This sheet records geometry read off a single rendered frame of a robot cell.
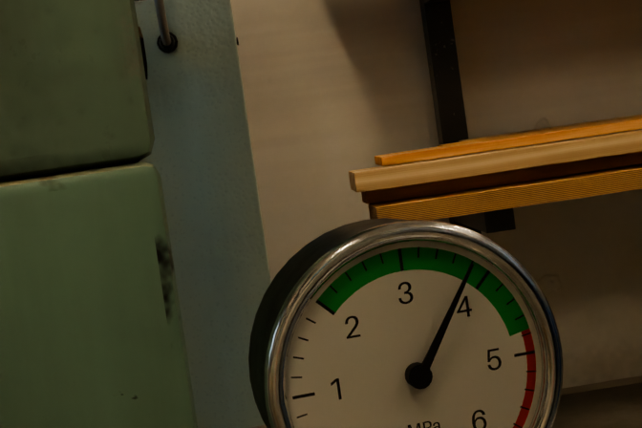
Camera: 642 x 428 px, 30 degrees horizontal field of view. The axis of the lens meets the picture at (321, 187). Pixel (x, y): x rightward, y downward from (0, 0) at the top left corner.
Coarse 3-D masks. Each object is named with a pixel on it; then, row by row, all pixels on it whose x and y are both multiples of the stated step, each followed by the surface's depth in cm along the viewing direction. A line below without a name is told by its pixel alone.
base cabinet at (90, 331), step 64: (0, 192) 29; (64, 192) 29; (128, 192) 29; (0, 256) 29; (64, 256) 29; (128, 256) 29; (0, 320) 29; (64, 320) 29; (128, 320) 29; (0, 384) 29; (64, 384) 29; (128, 384) 29
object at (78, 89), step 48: (0, 0) 28; (48, 0) 29; (96, 0) 29; (0, 48) 28; (48, 48) 29; (96, 48) 29; (144, 48) 33; (0, 96) 28; (48, 96) 29; (96, 96) 29; (144, 96) 29; (0, 144) 29; (48, 144) 29; (96, 144) 29; (144, 144) 29
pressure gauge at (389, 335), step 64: (320, 256) 24; (384, 256) 24; (448, 256) 24; (512, 256) 25; (256, 320) 26; (320, 320) 24; (384, 320) 24; (512, 320) 25; (256, 384) 25; (320, 384) 24; (384, 384) 24; (448, 384) 24; (512, 384) 25
